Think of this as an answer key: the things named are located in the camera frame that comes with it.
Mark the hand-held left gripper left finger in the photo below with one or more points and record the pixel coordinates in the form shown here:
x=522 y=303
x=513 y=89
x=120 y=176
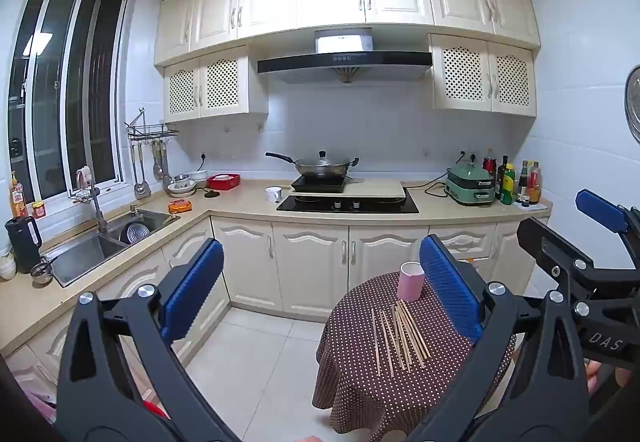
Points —
x=200 y=282

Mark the red plastic stool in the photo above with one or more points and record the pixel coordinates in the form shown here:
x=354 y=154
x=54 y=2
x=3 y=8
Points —
x=152 y=408

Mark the cream base cabinets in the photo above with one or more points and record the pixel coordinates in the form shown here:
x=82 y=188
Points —
x=310 y=267

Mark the green electric cooker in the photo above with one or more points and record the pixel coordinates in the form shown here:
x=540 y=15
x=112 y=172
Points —
x=470 y=187

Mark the green yellow bottle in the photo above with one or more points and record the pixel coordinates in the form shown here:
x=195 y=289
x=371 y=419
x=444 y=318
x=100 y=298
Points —
x=508 y=187

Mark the orange packet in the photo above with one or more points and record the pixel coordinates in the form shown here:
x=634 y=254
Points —
x=180 y=207

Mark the steel ladle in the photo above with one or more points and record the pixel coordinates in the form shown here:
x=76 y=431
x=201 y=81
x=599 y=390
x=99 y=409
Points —
x=157 y=164

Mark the black electric kettle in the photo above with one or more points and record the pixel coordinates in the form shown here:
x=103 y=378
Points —
x=22 y=247

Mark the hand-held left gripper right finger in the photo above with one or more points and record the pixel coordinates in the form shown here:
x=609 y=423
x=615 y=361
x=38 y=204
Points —
x=450 y=292

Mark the orange dish soap bottle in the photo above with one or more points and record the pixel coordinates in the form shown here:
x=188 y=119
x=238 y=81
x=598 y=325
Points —
x=18 y=202

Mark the beige board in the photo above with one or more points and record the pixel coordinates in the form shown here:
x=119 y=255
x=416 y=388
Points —
x=375 y=189

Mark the steel wok with lid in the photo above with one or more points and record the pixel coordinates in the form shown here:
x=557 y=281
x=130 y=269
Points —
x=322 y=168

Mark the white mug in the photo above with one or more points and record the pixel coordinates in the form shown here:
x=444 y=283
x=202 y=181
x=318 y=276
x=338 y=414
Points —
x=274 y=194

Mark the black glass gas hob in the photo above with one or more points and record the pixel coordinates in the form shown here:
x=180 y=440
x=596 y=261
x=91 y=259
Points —
x=350 y=207

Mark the small cup with spoon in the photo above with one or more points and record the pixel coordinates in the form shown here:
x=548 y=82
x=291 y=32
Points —
x=41 y=274

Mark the sliding window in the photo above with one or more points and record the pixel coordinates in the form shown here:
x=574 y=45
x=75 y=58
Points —
x=75 y=97

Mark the metal wall utensil rack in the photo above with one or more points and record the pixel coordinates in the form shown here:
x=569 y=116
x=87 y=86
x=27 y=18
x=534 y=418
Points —
x=150 y=132

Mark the stack of bowls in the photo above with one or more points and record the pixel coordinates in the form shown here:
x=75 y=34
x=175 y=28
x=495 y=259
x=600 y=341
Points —
x=181 y=187

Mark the stainless steel sink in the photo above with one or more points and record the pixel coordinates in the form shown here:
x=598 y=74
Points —
x=85 y=257

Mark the black round lid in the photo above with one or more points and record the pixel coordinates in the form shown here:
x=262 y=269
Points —
x=212 y=195

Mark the cream lattice door cabinet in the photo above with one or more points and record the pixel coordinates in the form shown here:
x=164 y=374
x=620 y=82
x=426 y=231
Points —
x=462 y=72
x=220 y=82

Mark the black range hood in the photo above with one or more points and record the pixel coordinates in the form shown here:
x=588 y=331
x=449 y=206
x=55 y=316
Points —
x=345 y=62

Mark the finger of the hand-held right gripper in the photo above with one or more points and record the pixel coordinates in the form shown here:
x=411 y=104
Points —
x=600 y=211
x=545 y=239

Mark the small white bowls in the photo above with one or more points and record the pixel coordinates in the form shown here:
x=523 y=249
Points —
x=7 y=268

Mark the person's right hand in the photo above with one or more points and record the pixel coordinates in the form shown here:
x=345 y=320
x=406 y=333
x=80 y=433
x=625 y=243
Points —
x=594 y=374

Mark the black induction cooker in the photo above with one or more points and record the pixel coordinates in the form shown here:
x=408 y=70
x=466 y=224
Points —
x=317 y=184

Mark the group of wooden chopsticks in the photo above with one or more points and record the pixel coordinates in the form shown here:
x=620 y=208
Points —
x=401 y=322

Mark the dark glass bottle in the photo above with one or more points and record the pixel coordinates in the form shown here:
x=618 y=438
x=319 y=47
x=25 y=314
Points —
x=502 y=174

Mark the steel slotted spatula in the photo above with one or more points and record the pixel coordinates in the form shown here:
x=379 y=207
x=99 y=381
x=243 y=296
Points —
x=141 y=189

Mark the brown polka dot tablecloth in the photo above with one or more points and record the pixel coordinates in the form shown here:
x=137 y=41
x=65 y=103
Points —
x=350 y=372

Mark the red plastic basket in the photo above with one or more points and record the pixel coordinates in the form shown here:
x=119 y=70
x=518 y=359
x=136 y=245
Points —
x=223 y=183

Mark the steel faucet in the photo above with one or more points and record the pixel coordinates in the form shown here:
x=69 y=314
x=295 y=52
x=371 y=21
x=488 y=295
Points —
x=97 y=212

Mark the red can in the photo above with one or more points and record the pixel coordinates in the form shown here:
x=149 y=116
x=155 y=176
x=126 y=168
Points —
x=489 y=168

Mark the steel pot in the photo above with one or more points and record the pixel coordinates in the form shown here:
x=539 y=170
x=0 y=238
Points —
x=134 y=233

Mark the wall clock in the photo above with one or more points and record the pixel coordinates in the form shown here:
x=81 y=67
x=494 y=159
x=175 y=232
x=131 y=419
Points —
x=634 y=107

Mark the pink cloth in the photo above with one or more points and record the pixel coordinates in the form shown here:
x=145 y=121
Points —
x=30 y=387

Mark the pink cup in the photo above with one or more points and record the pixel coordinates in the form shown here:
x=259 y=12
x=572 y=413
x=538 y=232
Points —
x=410 y=284

